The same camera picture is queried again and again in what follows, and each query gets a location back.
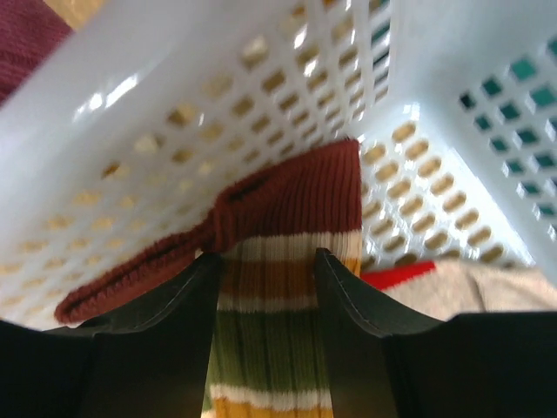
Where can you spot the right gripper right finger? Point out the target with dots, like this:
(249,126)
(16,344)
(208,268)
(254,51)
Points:
(384,359)

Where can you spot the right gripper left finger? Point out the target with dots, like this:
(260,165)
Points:
(148,358)

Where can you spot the beige red white sock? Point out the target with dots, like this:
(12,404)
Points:
(444,288)

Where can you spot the white laundry basket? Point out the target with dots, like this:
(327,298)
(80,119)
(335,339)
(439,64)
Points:
(129,131)

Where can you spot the green trousers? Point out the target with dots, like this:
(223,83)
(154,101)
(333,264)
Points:
(486,72)

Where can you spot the purple striped hanging sock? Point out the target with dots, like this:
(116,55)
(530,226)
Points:
(30,32)

